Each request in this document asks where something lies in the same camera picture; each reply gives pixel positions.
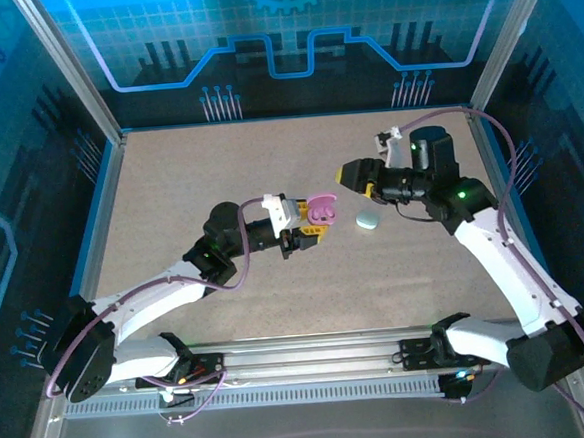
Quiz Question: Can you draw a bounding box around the purple earbud charging case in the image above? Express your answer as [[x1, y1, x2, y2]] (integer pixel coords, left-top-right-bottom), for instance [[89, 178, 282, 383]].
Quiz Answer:
[[304, 191, 343, 228]]

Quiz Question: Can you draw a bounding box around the pale green earbud charging case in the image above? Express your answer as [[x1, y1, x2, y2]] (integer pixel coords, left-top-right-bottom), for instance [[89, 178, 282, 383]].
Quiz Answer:
[[355, 208, 382, 232]]

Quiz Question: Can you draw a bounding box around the black controller box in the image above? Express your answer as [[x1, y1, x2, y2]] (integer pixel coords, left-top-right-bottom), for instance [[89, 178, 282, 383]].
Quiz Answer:
[[436, 369, 474, 405]]

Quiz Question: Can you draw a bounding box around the grey metal shelf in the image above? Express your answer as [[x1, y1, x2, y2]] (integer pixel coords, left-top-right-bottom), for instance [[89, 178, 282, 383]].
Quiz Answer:
[[12, 348, 584, 438]]

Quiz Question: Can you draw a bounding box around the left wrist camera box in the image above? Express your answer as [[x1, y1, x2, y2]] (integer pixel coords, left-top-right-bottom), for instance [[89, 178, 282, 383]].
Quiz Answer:
[[260, 191, 311, 233]]

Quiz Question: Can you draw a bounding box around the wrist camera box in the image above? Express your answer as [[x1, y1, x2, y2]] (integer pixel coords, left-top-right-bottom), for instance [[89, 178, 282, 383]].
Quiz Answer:
[[374, 125, 410, 170], [260, 191, 311, 233]]

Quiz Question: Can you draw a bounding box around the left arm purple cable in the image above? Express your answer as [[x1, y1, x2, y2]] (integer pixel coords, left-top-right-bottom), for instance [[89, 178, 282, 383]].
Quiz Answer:
[[33, 199, 233, 436]]

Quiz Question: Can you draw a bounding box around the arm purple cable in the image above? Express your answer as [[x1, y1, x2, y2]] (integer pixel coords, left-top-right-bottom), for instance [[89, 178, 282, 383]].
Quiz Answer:
[[398, 97, 584, 437], [33, 199, 233, 436]]

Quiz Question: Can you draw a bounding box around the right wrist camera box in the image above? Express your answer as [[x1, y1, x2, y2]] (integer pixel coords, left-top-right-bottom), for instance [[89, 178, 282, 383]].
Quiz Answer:
[[374, 125, 410, 170]]

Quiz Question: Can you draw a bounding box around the aluminium side rail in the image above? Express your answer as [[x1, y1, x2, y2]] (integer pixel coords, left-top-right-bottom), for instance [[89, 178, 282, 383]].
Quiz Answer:
[[464, 100, 564, 330], [48, 132, 143, 357]]

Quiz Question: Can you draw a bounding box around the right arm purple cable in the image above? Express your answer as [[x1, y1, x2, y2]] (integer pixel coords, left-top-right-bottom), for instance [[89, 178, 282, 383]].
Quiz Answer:
[[398, 97, 584, 437]]

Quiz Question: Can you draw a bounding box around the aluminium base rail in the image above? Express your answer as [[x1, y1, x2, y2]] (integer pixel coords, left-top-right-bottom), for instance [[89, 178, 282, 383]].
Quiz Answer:
[[45, 314, 584, 403]]

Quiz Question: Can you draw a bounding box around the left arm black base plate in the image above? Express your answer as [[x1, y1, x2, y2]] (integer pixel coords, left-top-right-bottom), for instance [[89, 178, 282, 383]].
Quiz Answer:
[[132, 351, 229, 391]]

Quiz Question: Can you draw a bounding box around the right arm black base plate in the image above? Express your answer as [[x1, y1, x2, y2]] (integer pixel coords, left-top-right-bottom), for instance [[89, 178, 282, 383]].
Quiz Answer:
[[399, 332, 493, 373]]

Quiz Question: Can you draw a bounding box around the slotted grey cable duct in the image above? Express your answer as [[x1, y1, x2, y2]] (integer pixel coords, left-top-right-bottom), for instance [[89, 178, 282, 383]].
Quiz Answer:
[[61, 371, 466, 422]]

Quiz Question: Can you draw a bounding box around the aluminium corner post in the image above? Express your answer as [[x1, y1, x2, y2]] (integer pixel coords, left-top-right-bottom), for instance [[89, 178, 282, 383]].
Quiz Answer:
[[461, 0, 566, 117], [13, 0, 128, 152]]

